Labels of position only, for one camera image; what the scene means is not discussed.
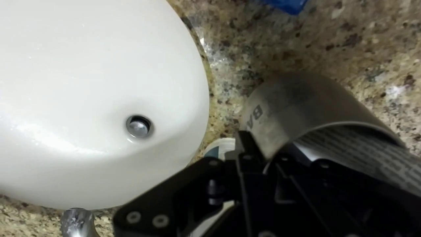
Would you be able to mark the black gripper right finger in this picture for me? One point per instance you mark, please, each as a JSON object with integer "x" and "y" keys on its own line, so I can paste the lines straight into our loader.
{"x": 342, "y": 206}

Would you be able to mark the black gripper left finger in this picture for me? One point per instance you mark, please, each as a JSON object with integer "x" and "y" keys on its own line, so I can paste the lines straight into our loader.
{"x": 184, "y": 206}

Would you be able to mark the silver metal cup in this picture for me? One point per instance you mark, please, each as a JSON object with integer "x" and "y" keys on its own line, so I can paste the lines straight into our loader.
{"x": 303, "y": 101}

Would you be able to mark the white green round cap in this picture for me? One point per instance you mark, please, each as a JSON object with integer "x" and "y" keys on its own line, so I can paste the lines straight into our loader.
{"x": 219, "y": 149}

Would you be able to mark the chrome faucet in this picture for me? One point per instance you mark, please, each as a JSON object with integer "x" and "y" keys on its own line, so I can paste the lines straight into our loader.
{"x": 79, "y": 224}

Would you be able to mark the white oval sink basin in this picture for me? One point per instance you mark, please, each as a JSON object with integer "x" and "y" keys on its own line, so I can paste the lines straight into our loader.
{"x": 87, "y": 66}

